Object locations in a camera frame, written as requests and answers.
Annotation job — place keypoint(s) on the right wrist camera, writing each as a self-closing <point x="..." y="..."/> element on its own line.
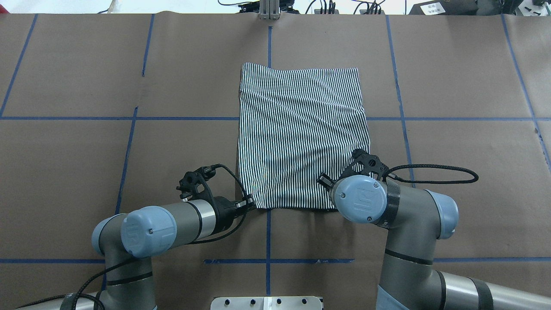
<point x="364" y="163"/>

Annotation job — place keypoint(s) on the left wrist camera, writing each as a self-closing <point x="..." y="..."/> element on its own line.
<point x="193" y="185"/>

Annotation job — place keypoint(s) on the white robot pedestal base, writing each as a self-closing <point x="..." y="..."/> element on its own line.
<point x="268" y="303"/>

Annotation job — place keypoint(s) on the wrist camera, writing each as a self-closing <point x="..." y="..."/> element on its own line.
<point x="364" y="163"/>
<point x="193" y="185"/>

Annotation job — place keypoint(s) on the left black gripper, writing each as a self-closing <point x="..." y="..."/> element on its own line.
<point x="224" y="207"/>

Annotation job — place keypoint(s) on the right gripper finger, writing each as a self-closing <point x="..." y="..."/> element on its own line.
<point x="325" y="181"/>

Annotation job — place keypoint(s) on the black box with label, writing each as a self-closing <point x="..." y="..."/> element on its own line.
<point x="445" y="7"/>

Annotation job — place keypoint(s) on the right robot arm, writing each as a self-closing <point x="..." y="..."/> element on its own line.
<point x="415" y="220"/>

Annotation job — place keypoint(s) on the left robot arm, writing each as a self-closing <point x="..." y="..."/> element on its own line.
<point x="129" y="241"/>

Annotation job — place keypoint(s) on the navy white striped polo shirt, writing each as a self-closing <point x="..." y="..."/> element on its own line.
<point x="295" y="124"/>

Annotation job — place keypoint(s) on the aluminium frame post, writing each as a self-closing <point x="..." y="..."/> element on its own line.
<point x="269" y="10"/>

